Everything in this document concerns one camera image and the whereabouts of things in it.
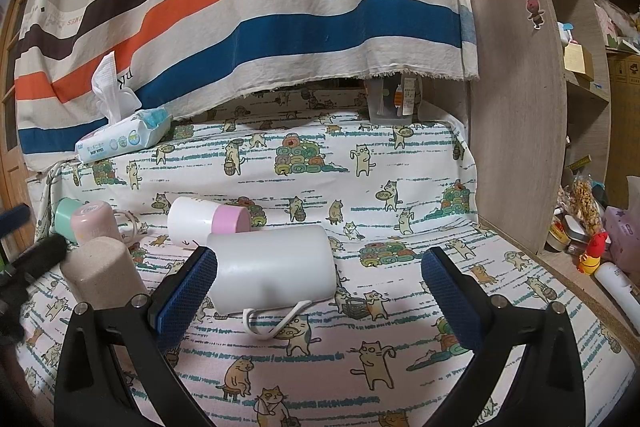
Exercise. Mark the red yellow chicken toy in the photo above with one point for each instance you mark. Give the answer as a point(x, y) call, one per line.
point(592, 254)

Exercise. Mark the green cup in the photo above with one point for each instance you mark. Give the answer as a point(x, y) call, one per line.
point(66, 213)

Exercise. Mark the beige speckled cup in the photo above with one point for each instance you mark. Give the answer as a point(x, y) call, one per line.
point(102, 272)

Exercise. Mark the cartoon sticker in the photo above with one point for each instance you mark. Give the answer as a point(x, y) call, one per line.
point(535, 11)

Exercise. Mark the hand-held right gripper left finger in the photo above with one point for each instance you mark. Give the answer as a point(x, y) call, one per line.
point(187, 289)

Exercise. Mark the pink tissue box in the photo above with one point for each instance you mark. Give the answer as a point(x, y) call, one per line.
point(625, 219)

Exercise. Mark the wooden shelf unit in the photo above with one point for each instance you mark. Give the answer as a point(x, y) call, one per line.
point(530, 107)

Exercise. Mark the white cup with pink base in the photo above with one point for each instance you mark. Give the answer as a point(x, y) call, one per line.
point(202, 219)

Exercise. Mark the snack bag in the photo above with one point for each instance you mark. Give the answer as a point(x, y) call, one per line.
point(585, 202)

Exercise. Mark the cardboard box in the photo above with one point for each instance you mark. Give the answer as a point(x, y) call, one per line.
point(625, 112)

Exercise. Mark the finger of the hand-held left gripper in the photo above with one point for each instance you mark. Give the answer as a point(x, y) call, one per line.
point(35, 257)

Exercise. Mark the white bottle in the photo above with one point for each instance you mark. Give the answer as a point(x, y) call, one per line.
point(617, 282)

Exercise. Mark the cat print tablecloth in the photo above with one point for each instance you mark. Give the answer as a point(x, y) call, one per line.
point(320, 217)

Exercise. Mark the baby wipes pack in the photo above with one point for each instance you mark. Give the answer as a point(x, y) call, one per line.
point(122, 129)

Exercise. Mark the striped cloth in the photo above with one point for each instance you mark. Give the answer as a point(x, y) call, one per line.
point(240, 12)

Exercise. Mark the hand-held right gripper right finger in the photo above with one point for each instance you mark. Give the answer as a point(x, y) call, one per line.
point(446, 289)

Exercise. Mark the clear plastic container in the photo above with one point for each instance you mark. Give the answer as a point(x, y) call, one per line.
point(392, 102)

